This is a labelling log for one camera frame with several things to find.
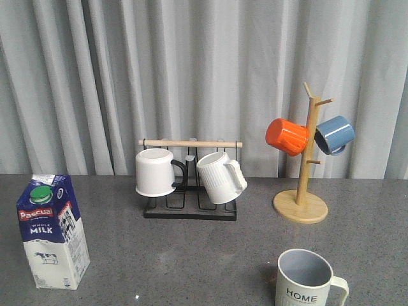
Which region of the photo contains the white ribbed mug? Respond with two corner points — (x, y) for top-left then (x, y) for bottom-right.
(197, 152), (247, 205)

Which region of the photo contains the wooden mug tree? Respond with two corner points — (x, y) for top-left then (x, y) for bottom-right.
(272, 83), (333, 224)

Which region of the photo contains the black wire mug rack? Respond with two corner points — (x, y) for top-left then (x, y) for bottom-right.
(139, 138), (242, 221)

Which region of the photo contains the blue white milk carton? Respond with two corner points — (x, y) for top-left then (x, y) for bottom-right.
(16, 174), (90, 290)

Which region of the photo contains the blue mug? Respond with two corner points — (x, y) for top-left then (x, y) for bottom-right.
(314, 116), (355, 156)

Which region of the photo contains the cream HOME mug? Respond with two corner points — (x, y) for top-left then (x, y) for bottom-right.
(275, 249), (349, 305)

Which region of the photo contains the grey curtain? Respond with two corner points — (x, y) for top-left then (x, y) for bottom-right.
(1, 1), (407, 179)

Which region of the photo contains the orange mug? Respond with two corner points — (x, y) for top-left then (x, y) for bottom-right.
(265, 118), (309, 156)

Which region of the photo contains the white mug black handle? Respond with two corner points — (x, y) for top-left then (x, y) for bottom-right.
(136, 148), (187, 198)

